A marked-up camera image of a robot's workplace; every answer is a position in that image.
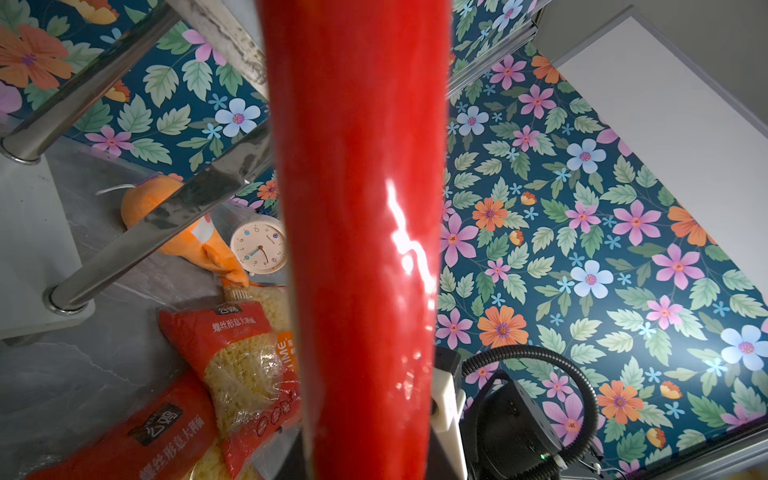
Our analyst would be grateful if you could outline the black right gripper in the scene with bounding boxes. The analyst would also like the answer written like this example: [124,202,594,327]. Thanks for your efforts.
[461,371,600,479]

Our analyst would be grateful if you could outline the red macaroni bag small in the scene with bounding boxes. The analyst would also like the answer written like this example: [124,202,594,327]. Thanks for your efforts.
[159,303,301,479]

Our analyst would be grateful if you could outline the red macaroni bag large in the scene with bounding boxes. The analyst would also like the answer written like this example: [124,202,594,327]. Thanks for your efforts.
[27,370,231,479]

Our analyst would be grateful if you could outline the red spaghetti pack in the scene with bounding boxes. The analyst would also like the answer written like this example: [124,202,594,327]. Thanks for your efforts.
[257,1,451,479]

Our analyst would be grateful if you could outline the white two-tier shelf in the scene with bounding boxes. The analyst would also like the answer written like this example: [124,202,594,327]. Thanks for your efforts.
[1,1,272,339]

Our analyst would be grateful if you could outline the orange macaroni bag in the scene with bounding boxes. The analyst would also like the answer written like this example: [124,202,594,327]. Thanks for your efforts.
[221,278,299,374]

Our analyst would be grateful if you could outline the pink round alarm clock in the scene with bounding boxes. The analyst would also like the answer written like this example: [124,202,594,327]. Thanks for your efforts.
[230,215,288,276]

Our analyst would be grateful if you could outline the orange fish plush toy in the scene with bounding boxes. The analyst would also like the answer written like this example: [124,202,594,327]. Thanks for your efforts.
[121,175,248,287]

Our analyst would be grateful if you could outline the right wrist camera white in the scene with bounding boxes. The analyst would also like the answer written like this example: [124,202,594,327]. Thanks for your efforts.
[425,346,468,480]

